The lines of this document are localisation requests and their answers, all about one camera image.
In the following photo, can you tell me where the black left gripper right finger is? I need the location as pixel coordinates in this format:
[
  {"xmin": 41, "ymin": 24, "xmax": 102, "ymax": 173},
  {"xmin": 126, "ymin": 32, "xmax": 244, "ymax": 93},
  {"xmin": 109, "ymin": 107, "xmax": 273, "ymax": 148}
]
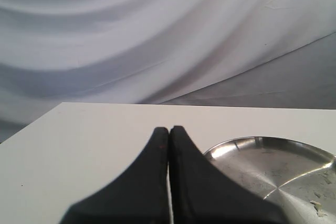
[{"xmin": 169, "ymin": 126, "xmax": 276, "ymax": 223}]

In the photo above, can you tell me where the white backdrop cloth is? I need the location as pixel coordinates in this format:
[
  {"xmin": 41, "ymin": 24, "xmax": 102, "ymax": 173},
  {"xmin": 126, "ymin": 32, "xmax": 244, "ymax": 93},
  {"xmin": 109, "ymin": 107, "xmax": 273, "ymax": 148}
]
[{"xmin": 1, "ymin": 0, "xmax": 335, "ymax": 141}]

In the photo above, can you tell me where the round steel plate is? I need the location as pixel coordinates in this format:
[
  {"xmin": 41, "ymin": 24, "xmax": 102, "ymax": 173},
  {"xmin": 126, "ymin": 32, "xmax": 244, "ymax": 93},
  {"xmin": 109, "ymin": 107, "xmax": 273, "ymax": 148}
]
[{"xmin": 204, "ymin": 136, "xmax": 335, "ymax": 223}]

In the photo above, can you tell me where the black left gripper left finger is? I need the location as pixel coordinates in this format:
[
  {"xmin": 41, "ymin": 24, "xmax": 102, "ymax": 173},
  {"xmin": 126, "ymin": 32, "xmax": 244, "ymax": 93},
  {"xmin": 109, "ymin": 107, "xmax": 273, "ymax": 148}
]
[{"xmin": 61, "ymin": 127, "xmax": 169, "ymax": 223}]

